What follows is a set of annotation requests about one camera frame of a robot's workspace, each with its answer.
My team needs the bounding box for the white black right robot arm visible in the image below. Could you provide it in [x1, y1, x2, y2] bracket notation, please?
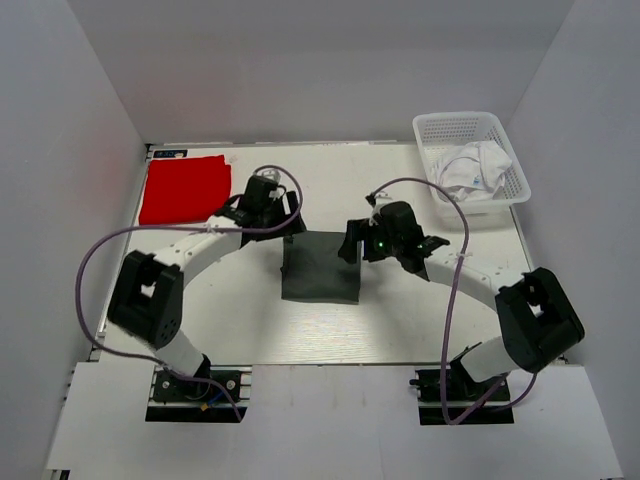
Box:
[338, 201, 585, 389]

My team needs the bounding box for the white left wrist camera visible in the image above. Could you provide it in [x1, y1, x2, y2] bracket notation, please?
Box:
[253, 168, 281, 199]

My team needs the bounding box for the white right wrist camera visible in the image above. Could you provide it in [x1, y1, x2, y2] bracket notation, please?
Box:
[365, 191, 392, 225]

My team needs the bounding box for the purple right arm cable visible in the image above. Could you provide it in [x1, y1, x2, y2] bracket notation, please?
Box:
[369, 177, 541, 427]

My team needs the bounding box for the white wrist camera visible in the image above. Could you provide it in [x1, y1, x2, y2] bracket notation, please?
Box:
[365, 191, 392, 225]
[253, 168, 281, 199]

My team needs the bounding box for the blue label sticker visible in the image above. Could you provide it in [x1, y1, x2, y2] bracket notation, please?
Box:
[152, 149, 188, 159]

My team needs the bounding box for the red folded t-shirt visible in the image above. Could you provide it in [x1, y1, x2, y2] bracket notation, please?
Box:
[138, 155, 232, 225]

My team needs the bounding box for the white t-shirt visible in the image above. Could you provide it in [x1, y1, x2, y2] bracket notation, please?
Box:
[434, 140, 513, 202]

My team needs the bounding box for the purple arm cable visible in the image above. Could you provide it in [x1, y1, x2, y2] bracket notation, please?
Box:
[75, 165, 304, 421]
[369, 177, 541, 427]

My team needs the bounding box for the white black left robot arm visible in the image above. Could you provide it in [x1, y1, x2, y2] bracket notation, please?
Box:
[107, 166, 305, 380]

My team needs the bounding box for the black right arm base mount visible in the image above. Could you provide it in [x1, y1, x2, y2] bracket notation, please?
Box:
[409, 358, 514, 426]

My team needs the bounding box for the dark grey t-shirt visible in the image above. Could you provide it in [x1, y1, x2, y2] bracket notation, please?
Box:
[281, 231, 361, 305]

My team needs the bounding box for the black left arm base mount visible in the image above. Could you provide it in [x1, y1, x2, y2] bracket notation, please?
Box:
[145, 366, 252, 424]

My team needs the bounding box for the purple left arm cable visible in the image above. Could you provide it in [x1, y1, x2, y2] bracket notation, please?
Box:
[75, 165, 304, 421]

